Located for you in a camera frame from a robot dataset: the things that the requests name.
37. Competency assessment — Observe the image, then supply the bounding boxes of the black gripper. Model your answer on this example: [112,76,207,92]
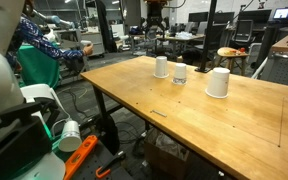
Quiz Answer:
[144,2,170,34]

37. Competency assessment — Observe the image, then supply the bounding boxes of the tall white paper cup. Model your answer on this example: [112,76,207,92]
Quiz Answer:
[153,55,170,79]

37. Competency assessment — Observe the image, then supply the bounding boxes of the white handheld controller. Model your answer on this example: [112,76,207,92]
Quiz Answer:
[79,39,93,48]

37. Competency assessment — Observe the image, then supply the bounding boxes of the large white paper cup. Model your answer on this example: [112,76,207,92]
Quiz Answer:
[205,66,231,100]

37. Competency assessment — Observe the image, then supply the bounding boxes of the person right forearm patterned sleeve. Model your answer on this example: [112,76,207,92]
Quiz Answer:
[42,41,85,61]

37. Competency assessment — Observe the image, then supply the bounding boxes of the grey jointed robot arm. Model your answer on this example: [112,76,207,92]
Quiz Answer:
[33,9,76,30]

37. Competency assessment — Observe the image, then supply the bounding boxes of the person right hand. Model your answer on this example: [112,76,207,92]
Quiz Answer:
[82,43,94,57]

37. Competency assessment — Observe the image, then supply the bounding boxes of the person left hand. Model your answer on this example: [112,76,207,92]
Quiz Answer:
[13,60,22,73]

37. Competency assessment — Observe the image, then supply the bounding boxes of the dark blue bag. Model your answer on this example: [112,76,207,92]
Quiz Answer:
[129,25,149,36]

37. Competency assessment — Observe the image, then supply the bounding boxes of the black hanging coat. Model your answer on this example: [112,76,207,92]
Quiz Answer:
[95,0,118,54]

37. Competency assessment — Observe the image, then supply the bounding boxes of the black stand pole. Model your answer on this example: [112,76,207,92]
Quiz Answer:
[194,0,218,74]

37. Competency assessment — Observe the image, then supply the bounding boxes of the small white cup printed band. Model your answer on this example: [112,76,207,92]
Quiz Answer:
[172,62,188,86]

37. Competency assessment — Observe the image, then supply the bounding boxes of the grey filing cabinet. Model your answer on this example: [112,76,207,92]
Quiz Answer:
[81,31,106,58]

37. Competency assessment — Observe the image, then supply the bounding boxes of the round wooden stool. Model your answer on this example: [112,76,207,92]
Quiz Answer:
[216,46,252,77]

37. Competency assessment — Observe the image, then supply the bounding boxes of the grey metal shelf rack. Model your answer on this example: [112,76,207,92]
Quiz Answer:
[20,28,91,86]

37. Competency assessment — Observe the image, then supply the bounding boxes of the thin metal strip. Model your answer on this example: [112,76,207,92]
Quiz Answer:
[151,109,168,118]

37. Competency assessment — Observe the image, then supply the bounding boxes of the black mesh office chair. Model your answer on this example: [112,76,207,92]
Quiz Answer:
[232,19,256,51]

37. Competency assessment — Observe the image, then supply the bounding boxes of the black computer monitor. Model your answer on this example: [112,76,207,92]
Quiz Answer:
[238,9,272,24]

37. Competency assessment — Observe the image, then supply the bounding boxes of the white crumpled bag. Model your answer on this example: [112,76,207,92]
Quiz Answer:
[43,29,58,44]

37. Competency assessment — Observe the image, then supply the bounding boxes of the green cloth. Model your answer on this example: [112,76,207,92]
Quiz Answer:
[17,44,61,89]

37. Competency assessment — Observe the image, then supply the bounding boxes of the lit computer monitor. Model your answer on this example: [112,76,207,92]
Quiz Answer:
[272,6,288,21]

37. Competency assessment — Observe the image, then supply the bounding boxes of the light wooden desk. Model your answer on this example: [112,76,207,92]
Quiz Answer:
[270,31,288,56]

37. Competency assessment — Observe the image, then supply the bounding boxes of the brown cardboard box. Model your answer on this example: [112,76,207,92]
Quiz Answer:
[143,128,192,180]

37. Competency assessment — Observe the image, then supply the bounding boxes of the white plastic chair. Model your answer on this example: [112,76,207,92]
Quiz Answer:
[9,83,72,128]

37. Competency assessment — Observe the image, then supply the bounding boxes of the white cylindrical lamp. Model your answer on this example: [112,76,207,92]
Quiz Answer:
[57,119,83,153]

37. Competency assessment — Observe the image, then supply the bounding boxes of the orange spirit level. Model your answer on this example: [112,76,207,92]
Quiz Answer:
[63,134,99,180]

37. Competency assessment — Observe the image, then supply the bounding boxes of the black floor cable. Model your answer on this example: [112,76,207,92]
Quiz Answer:
[58,88,95,121]

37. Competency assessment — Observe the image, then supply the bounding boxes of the black clamp orange handle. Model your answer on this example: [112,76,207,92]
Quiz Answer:
[95,150,127,179]

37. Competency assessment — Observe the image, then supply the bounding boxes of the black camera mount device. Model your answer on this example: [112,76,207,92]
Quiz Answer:
[0,101,53,180]

